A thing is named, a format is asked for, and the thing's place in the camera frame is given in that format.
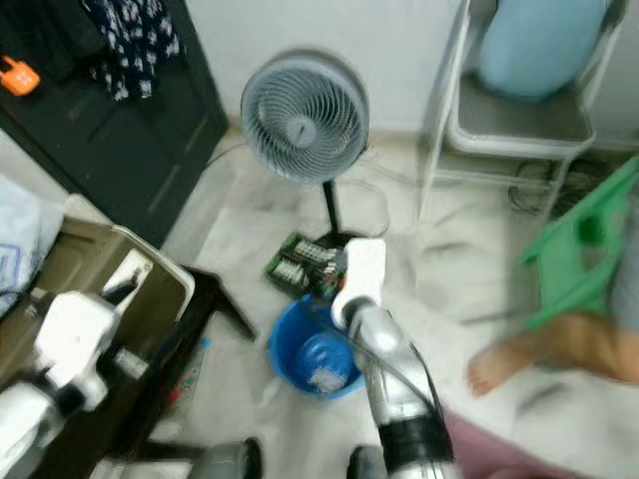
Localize blue plastic bucket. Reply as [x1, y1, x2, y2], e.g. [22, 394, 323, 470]
[268, 296, 363, 398]

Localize white crumpled trash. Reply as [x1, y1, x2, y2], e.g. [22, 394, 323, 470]
[308, 365, 345, 393]

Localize black low stool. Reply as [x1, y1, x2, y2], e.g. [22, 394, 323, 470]
[130, 267, 258, 465]

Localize olive brown storage case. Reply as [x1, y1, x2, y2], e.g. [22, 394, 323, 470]
[0, 218, 196, 470]

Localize silver left robot leg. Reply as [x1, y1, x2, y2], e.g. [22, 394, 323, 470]
[190, 439, 261, 479]

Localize silver robot leg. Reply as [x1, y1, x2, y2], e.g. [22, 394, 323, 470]
[347, 444, 400, 479]
[190, 439, 261, 479]

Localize grey standing fan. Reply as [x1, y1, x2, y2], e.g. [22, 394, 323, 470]
[240, 50, 370, 262]

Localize white plastic bag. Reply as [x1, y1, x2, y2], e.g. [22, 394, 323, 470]
[0, 175, 59, 318]

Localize silver right robot leg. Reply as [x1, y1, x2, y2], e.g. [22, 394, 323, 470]
[347, 444, 400, 479]

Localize black wardrobe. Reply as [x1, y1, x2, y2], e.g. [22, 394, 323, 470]
[0, 0, 229, 248]

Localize grey metal chair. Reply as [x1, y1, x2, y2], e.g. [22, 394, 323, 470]
[419, 0, 630, 226]

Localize green plastic stool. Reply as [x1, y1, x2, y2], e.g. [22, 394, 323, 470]
[519, 155, 639, 330]

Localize dark floral hanging garment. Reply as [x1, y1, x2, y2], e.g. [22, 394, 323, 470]
[85, 0, 183, 101]

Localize orange padlock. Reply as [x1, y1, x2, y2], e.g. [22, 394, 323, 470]
[1, 57, 41, 97]

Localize light blue cushion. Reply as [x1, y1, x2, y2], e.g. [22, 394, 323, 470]
[477, 0, 610, 103]

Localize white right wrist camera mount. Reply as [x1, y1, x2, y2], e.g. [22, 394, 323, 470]
[331, 238, 388, 325]

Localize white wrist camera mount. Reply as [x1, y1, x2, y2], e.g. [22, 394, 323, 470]
[35, 249, 156, 410]
[331, 238, 388, 325]

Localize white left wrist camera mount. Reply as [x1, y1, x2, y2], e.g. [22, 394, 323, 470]
[35, 249, 156, 410]

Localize black tangled floor cables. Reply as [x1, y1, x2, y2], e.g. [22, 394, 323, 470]
[509, 160, 600, 216]

